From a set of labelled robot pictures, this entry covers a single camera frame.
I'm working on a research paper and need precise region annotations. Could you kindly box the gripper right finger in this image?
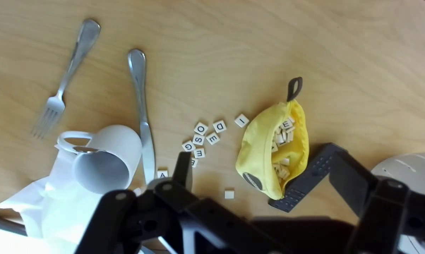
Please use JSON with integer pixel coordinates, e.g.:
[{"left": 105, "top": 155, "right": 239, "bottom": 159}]
[{"left": 328, "top": 151, "right": 425, "bottom": 254}]

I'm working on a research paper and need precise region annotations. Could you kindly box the heap of letter tiles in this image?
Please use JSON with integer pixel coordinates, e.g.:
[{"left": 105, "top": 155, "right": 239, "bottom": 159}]
[{"left": 270, "top": 118, "right": 295, "bottom": 181}]

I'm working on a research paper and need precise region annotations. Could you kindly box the black remote control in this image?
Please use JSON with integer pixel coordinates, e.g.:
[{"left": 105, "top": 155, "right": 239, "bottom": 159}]
[{"left": 268, "top": 143, "right": 348, "bottom": 213}]

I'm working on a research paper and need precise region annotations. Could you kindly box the white paper napkin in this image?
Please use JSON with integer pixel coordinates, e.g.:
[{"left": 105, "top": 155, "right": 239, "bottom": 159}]
[{"left": 0, "top": 141, "right": 144, "bottom": 254}]

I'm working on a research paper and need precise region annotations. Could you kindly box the silver fork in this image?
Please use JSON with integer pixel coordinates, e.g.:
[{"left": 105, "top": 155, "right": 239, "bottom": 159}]
[{"left": 30, "top": 18, "right": 101, "bottom": 139}]

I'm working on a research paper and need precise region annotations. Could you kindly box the white mug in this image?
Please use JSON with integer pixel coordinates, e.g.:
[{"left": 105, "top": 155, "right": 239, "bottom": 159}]
[{"left": 56, "top": 124, "right": 143, "bottom": 195}]

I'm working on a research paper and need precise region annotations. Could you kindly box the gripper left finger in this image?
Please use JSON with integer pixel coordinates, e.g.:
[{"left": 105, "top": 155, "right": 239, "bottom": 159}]
[{"left": 75, "top": 151, "right": 281, "bottom": 254}]

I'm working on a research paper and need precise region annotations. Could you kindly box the yellow banana-shaped pouch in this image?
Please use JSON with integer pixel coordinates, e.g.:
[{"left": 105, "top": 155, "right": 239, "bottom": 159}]
[{"left": 235, "top": 77, "right": 310, "bottom": 200}]

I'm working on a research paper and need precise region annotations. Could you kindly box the silver table knife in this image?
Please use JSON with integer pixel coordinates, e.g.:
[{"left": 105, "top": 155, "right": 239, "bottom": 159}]
[{"left": 127, "top": 49, "right": 156, "bottom": 185}]

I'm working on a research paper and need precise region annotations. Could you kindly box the white round plate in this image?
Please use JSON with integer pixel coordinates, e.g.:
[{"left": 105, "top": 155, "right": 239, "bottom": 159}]
[{"left": 370, "top": 152, "right": 425, "bottom": 254}]

